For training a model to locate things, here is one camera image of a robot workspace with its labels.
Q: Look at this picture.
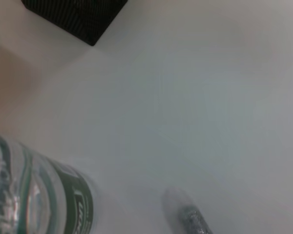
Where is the grey marker pen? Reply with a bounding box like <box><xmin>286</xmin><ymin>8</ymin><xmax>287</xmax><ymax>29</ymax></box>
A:
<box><xmin>162</xmin><ymin>187</ymin><xmax>214</xmax><ymax>234</ymax></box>

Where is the clear water bottle green label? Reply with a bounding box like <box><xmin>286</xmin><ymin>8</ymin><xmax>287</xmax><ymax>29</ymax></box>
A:
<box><xmin>0</xmin><ymin>133</ymin><xmax>95</xmax><ymax>234</ymax></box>

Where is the black mesh pen holder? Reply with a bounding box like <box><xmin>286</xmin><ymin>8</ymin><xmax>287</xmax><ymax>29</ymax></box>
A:
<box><xmin>21</xmin><ymin>0</ymin><xmax>129</xmax><ymax>47</ymax></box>

